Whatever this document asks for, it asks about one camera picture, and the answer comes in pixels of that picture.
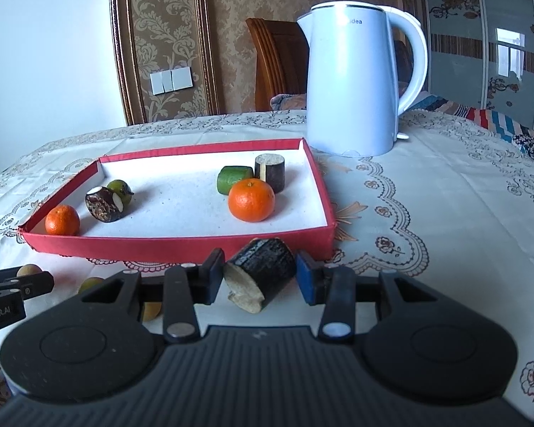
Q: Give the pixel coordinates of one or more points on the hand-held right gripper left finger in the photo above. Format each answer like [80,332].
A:
[213,276]

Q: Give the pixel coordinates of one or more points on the wardrobe with floral sliding doors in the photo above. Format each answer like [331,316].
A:
[467,44]

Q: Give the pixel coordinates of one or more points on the dark eggplant piece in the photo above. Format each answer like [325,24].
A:
[267,262]

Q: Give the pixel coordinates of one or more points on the white electric kettle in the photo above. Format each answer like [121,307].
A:
[351,84]

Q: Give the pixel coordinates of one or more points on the red cardboard box tray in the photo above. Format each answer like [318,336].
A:
[182,213]

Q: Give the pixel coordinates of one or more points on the white wall light switch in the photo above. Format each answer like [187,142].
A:
[171,81]

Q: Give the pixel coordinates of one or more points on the brown wooden chair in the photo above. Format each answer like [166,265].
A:
[271,62]

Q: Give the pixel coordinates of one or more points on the striped colourful blanket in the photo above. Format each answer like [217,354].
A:
[485,118]

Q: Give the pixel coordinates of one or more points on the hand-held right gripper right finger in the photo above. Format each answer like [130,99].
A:
[306,278]

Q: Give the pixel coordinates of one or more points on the grey pink cloth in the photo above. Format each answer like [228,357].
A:
[287,100]

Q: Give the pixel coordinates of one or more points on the large orange mandarin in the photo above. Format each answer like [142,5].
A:
[251,200]

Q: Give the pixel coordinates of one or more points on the green cucumber piece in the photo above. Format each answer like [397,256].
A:
[233,180]

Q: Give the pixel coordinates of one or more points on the dark water chestnut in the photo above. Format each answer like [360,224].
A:
[102,204]

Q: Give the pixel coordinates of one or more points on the green grape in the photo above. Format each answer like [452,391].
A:
[118,187]

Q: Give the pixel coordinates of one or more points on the small orange mandarin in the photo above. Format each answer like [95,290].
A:
[62,221]

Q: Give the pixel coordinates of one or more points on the brown wall moulding frame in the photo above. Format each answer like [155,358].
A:
[122,53]

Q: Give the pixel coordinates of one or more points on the white embroidered tablecloth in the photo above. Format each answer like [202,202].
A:
[449,213]

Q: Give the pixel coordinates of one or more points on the dark sugarcane piece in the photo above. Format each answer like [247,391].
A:
[273,173]

